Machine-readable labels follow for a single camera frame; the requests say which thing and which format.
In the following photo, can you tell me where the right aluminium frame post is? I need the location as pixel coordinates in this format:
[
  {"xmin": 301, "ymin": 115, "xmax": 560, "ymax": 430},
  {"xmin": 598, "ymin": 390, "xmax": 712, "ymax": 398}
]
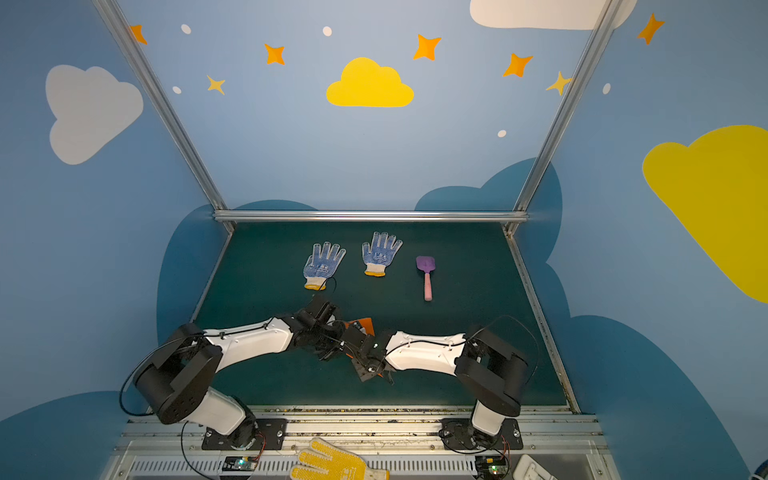
[{"xmin": 504, "ymin": 0, "xmax": 623, "ymax": 239}]

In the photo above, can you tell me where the right green circuit board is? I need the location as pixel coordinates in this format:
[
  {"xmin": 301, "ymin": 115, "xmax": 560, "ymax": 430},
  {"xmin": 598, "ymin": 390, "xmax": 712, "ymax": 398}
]
[{"xmin": 474, "ymin": 456, "xmax": 510, "ymax": 480}]

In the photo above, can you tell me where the yellow dotted work glove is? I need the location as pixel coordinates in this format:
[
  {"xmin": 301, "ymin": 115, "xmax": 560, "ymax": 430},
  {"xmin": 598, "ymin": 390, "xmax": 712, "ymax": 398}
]
[{"xmin": 289, "ymin": 437, "xmax": 391, "ymax": 480}]

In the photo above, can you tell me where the purple pink spatula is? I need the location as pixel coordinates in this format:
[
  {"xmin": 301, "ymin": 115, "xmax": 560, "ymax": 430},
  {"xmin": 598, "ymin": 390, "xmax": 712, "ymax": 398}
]
[{"xmin": 416, "ymin": 256, "xmax": 436, "ymax": 302}]

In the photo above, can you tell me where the aluminium rear frame bar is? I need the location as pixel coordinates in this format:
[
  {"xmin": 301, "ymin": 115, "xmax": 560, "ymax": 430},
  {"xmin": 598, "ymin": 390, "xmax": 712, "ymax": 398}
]
[{"xmin": 214, "ymin": 210, "xmax": 528, "ymax": 223}]

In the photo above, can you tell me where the aluminium frame post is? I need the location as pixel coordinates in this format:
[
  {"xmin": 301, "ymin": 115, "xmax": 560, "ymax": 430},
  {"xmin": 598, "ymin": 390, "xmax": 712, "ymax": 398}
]
[
  {"xmin": 93, "ymin": 0, "xmax": 228, "ymax": 213},
  {"xmin": 504, "ymin": 0, "xmax": 623, "ymax": 239}
]

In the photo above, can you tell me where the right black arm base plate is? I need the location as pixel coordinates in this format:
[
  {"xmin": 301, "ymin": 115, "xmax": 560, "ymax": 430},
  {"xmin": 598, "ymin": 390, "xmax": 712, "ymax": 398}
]
[{"xmin": 438, "ymin": 418, "xmax": 523, "ymax": 453}]

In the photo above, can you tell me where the left blue dotted work glove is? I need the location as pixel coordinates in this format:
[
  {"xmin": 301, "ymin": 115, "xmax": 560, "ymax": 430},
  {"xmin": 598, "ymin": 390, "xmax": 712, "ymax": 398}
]
[{"xmin": 303, "ymin": 242, "xmax": 346, "ymax": 291}]

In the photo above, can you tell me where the left green circuit board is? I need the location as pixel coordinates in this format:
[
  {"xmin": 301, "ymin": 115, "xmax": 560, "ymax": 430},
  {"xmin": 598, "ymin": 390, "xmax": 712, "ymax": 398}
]
[{"xmin": 222, "ymin": 456, "xmax": 259, "ymax": 472}]

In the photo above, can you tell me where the blue dotted work glove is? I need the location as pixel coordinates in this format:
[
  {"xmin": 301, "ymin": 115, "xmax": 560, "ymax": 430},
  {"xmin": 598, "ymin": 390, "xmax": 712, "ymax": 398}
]
[
  {"xmin": 361, "ymin": 231, "xmax": 403, "ymax": 277},
  {"xmin": 303, "ymin": 242, "xmax": 346, "ymax": 291}
]

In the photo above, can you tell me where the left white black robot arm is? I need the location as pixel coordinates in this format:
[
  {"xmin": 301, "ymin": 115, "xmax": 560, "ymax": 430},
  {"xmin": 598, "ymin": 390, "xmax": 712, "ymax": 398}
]
[{"xmin": 128, "ymin": 296, "xmax": 348, "ymax": 450}]

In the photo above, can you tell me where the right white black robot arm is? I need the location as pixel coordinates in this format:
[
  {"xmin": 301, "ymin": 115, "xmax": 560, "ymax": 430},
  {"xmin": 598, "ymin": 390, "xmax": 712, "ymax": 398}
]
[{"xmin": 339, "ymin": 324, "xmax": 529, "ymax": 439}]

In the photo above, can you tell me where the orange square paper sheet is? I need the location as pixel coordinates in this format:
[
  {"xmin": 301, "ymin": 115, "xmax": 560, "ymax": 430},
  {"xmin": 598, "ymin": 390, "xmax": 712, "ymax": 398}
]
[{"xmin": 343, "ymin": 317, "xmax": 385, "ymax": 380}]

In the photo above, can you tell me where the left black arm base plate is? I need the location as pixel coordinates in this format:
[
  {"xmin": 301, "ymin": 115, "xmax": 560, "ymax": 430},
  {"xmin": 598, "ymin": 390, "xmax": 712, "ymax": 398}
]
[{"xmin": 201, "ymin": 418, "xmax": 287, "ymax": 451}]

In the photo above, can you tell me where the right blue dotted work glove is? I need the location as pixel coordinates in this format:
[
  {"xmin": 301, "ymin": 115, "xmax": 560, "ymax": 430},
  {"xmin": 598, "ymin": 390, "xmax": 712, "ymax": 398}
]
[{"xmin": 361, "ymin": 231, "xmax": 403, "ymax": 277}]

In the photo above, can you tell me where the green circuit board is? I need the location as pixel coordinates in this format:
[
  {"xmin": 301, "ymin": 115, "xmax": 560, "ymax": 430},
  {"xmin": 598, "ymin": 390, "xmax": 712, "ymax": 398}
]
[
  {"xmin": 474, "ymin": 456, "xmax": 510, "ymax": 480},
  {"xmin": 222, "ymin": 456, "xmax": 259, "ymax": 472}
]

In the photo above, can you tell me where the white plastic object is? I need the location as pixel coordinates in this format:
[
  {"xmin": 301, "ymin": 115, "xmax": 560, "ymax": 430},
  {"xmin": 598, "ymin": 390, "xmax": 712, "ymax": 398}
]
[{"xmin": 512, "ymin": 454, "xmax": 557, "ymax": 480}]

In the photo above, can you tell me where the left aluminium frame post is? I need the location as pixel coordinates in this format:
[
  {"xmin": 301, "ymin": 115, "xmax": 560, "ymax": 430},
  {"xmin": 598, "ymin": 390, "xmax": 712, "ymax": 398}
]
[{"xmin": 93, "ymin": 0, "xmax": 228, "ymax": 213}]

